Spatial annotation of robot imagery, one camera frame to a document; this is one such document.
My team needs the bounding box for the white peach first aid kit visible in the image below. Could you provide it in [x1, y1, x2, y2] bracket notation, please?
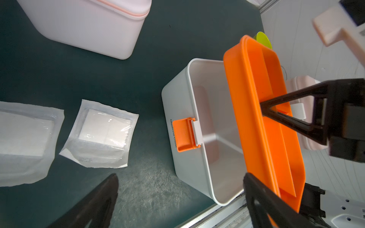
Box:
[18, 0, 152, 60]

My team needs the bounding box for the orange kit tray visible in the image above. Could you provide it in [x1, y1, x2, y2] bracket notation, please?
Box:
[223, 35, 306, 212]

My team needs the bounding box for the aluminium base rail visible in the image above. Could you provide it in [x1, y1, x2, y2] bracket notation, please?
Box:
[177, 193, 253, 228]

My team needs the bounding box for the white gauze packet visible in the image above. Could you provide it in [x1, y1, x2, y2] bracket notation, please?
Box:
[60, 99, 139, 169]
[1, 102, 65, 187]

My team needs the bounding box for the green bowl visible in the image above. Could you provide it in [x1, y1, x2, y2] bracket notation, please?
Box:
[254, 31, 272, 49]

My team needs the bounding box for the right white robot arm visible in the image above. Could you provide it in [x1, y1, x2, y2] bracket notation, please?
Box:
[260, 78, 365, 228]

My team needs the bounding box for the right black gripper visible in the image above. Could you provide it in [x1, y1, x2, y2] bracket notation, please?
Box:
[260, 78, 365, 163]

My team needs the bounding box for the blue orange first aid kit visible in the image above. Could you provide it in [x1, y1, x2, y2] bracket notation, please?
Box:
[161, 59, 247, 206]

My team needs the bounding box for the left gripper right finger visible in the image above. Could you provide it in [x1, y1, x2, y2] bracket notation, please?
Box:
[243, 173, 314, 228]

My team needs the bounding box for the pink first aid kit box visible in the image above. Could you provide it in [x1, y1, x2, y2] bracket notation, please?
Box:
[285, 76, 328, 151]

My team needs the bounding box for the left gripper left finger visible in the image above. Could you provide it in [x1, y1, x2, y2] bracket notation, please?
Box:
[48, 173, 119, 228]

